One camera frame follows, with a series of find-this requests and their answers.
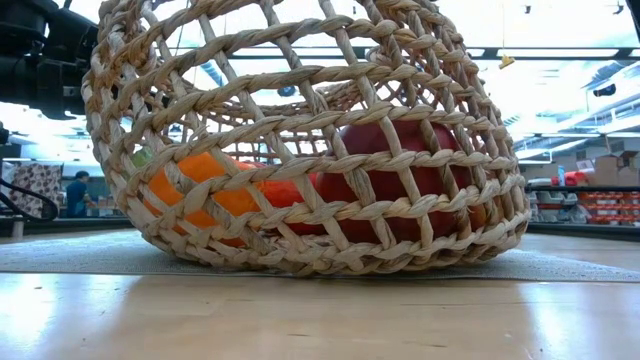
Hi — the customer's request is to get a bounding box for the patterned hanging cloth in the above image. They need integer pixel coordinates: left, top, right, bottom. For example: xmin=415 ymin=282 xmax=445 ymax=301
xmin=9 ymin=163 xmax=64 ymax=219

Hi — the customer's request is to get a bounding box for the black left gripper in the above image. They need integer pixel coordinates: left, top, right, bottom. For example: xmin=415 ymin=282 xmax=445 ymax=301
xmin=0 ymin=52 xmax=89 ymax=121

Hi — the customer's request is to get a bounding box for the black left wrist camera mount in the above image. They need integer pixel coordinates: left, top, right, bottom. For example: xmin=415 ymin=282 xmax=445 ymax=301
xmin=42 ymin=4 xmax=100 ymax=56

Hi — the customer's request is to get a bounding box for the light green fruit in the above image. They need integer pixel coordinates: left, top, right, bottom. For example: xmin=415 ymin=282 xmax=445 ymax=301
xmin=130 ymin=145 xmax=156 ymax=169

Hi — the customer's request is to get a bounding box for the black curved cable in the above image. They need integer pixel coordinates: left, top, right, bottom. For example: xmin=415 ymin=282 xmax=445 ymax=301
xmin=0 ymin=177 xmax=60 ymax=224

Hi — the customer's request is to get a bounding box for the cardboard box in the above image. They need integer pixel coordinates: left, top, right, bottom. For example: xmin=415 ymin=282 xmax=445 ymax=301
xmin=592 ymin=149 xmax=640 ymax=187

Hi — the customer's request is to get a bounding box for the red item on shelf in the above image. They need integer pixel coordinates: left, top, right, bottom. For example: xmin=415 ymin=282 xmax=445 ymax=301
xmin=551 ymin=170 xmax=590 ymax=187

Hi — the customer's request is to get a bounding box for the yellow hanging plug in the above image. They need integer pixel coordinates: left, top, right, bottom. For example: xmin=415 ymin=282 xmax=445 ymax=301
xmin=497 ymin=14 xmax=516 ymax=71

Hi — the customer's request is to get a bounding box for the red orange mango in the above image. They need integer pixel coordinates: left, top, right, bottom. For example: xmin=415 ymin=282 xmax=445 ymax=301
xmin=257 ymin=172 xmax=326 ymax=236

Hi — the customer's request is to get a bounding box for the woven wicker basket with handles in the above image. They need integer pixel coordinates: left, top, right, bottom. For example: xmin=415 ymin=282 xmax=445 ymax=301
xmin=81 ymin=0 xmax=531 ymax=278

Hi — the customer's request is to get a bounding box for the person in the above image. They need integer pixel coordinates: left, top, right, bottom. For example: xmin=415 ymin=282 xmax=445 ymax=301
xmin=64 ymin=170 xmax=96 ymax=219

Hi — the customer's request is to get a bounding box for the grey woven table mat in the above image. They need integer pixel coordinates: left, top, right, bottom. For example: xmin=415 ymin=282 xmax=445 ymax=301
xmin=0 ymin=228 xmax=640 ymax=284

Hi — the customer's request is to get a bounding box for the orange fruit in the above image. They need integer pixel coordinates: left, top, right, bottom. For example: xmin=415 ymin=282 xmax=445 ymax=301
xmin=143 ymin=151 xmax=264 ymax=249

